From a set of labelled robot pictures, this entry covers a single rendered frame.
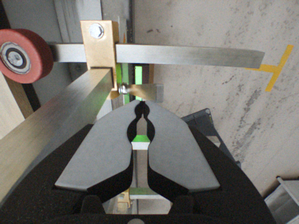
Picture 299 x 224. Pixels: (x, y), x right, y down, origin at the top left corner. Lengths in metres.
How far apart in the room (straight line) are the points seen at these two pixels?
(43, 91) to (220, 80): 1.21
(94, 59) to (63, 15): 0.31
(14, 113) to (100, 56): 0.20
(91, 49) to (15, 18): 0.21
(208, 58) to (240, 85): 1.18
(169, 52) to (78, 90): 0.16
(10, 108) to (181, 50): 0.33
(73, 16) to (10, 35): 0.29
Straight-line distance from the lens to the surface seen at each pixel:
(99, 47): 0.26
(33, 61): 0.27
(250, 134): 1.87
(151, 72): 1.08
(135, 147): 0.41
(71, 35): 0.55
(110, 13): 0.43
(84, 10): 0.53
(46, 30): 0.51
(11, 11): 0.43
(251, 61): 0.32
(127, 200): 0.60
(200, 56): 0.27
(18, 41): 0.28
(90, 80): 0.20
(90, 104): 0.17
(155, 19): 1.12
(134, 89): 0.18
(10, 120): 0.38
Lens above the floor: 1.12
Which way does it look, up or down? 58 degrees down
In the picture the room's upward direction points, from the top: 179 degrees clockwise
